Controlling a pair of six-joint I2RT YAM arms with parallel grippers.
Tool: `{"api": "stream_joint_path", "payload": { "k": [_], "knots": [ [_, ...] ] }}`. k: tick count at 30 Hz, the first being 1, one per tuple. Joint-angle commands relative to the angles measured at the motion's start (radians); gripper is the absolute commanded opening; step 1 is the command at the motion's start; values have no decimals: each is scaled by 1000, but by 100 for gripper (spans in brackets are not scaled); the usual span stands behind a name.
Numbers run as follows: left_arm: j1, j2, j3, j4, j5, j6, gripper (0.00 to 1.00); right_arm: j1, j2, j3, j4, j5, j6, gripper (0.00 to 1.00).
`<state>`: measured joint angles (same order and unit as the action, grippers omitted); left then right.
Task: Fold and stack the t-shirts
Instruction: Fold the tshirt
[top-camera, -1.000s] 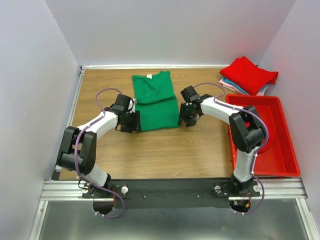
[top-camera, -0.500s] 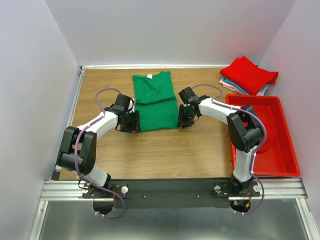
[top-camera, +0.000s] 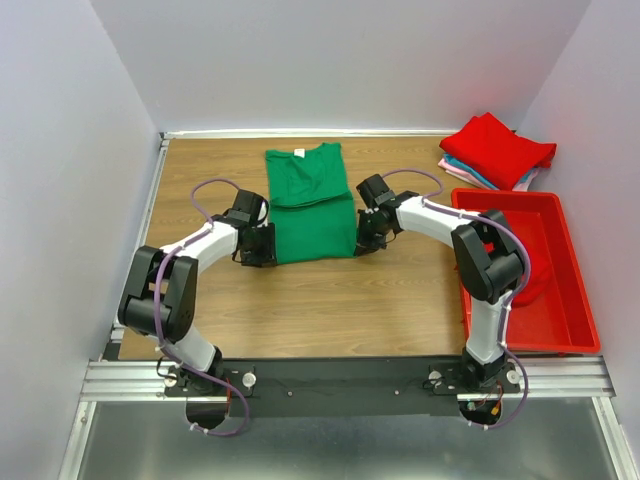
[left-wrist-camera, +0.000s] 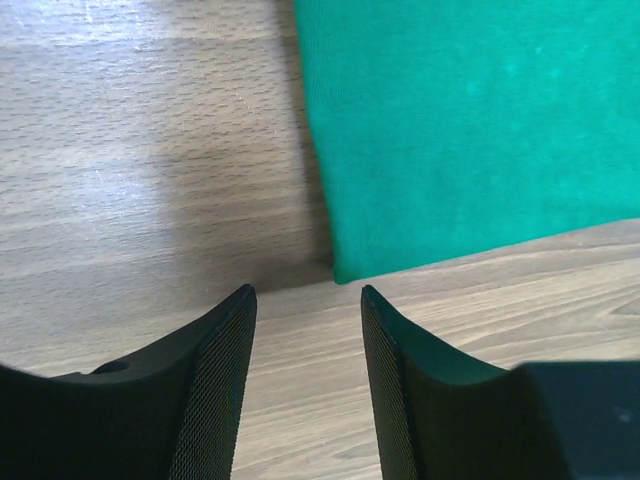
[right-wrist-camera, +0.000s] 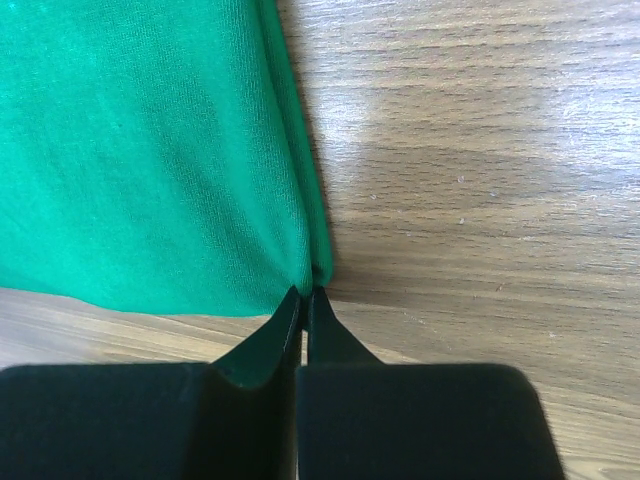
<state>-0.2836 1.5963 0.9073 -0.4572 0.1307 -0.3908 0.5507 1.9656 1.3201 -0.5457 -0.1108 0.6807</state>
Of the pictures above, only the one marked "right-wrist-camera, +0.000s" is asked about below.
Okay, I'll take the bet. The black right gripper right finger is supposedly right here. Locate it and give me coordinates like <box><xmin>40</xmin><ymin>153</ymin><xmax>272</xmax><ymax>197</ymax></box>
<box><xmin>297</xmin><ymin>289</ymin><xmax>564</xmax><ymax>479</ymax></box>

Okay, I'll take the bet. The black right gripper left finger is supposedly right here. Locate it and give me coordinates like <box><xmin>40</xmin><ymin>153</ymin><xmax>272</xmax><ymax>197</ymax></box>
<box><xmin>1</xmin><ymin>290</ymin><xmax>302</xmax><ymax>479</ymax></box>

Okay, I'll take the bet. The green t shirt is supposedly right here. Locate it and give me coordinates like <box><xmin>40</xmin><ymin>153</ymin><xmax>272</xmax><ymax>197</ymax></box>
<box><xmin>1</xmin><ymin>1</ymin><xmax>333</xmax><ymax>317</ymax></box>

